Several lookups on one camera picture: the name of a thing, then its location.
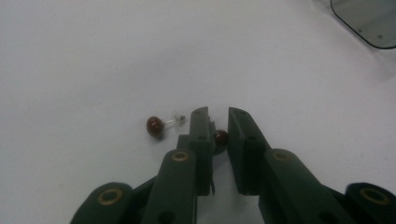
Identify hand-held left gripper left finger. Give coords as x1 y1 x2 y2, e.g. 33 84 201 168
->
177 106 218 197

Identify grey tray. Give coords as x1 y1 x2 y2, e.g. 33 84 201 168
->
330 0 396 50

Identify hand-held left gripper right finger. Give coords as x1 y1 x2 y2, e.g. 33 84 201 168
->
227 106 273 197

